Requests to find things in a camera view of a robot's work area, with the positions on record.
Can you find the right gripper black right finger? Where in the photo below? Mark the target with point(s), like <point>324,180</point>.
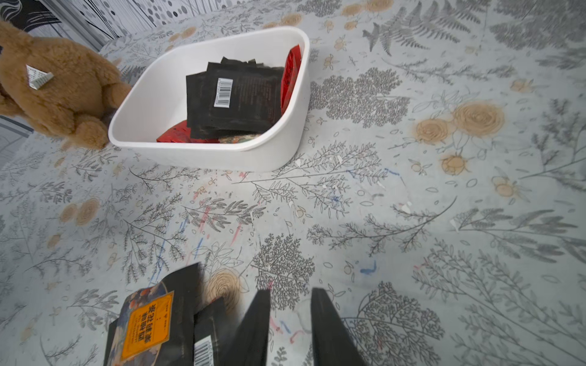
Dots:
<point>331,343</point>

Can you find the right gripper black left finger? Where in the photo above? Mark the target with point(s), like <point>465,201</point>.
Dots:
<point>250,341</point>

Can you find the red foil tea bag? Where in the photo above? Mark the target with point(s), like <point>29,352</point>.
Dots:
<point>181,133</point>

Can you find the black tea bag sachet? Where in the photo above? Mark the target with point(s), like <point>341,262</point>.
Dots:
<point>233,97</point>

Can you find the black tea bag pile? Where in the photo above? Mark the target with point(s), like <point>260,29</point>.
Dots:
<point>213,329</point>

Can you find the orange label tea bag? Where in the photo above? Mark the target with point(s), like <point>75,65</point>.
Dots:
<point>156,324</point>

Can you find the white plastic storage box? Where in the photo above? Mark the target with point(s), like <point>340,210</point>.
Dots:
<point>158,101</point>

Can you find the brown plush dog toy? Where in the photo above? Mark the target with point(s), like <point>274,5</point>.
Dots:
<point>60,87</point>

